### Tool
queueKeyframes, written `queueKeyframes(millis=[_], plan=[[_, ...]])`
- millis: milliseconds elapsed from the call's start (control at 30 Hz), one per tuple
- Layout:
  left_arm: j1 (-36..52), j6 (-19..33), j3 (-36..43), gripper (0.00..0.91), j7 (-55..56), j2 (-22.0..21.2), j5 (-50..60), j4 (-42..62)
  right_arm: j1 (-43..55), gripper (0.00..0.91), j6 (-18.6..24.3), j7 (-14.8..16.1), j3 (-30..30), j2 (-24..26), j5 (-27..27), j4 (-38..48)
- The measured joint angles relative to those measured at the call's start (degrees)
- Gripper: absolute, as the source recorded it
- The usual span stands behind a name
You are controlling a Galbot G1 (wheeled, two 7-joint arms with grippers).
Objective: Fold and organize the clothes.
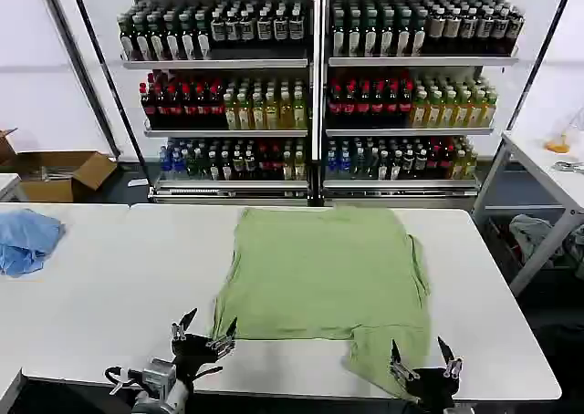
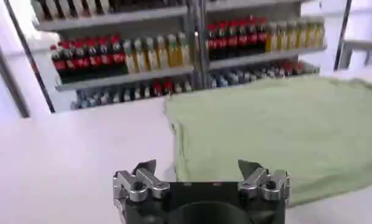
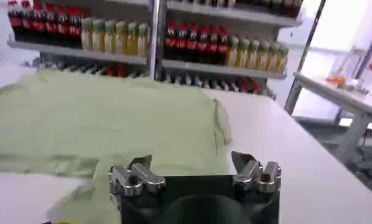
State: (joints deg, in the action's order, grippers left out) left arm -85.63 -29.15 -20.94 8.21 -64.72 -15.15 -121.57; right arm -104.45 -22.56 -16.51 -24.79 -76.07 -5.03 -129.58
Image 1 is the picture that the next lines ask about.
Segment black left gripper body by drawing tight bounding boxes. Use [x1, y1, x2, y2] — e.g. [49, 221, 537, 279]
[171, 334, 224, 380]

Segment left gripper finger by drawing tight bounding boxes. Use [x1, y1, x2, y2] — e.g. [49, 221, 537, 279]
[171, 307, 199, 343]
[205, 316, 240, 357]

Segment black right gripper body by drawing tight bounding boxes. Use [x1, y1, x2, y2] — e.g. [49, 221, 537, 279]
[404, 367, 460, 409]

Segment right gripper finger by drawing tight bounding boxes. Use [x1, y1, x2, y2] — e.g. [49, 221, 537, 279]
[389, 338, 421, 382]
[436, 336, 464, 379]

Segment green t-shirt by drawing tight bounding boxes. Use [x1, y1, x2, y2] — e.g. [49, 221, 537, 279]
[210, 206, 433, 399]

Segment grey crumpled garment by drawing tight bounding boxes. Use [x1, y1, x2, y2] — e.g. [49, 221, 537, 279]
[507, 213, 557, 265]

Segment dark crumpled garment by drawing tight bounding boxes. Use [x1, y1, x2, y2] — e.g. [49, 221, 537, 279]
[562, 224, 584, 269]

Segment blue crumpled cloth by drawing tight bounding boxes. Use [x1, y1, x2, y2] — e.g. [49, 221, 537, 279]
[0, 208, 68, 278]

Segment open cardboard box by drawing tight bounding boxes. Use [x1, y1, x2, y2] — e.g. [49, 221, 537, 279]
[0, 150, 120, 203]

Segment white side table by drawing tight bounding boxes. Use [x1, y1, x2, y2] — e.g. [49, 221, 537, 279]
[471, 129, 584, 297]

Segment small white table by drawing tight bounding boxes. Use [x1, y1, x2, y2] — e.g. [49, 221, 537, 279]
[0, 172, 23, 203]

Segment metal tool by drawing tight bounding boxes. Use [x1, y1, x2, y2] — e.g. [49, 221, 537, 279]
[551, 160, 584, 175]

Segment bottle shelf with drinks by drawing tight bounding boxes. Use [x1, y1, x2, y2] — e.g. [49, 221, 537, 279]
[96, 0, 321, 206]
[319, 0, 548, 206]

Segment orange item in clear bag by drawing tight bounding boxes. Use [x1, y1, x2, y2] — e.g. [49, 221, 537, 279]
[543, 112, 584, 155]

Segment cardboard box flap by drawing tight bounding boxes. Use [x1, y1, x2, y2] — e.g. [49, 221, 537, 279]
[0, 128, 19, 165]

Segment thin black slanted pole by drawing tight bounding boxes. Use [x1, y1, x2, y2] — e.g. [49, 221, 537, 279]
[67, 0, 152, 194]
[517, 0, 579, 103]

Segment thick black slanted pole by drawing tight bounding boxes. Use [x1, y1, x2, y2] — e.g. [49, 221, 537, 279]
[36, 0, 122, 160]

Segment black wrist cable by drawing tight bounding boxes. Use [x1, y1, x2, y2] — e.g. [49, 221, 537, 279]
[104, 365, 143, 396]

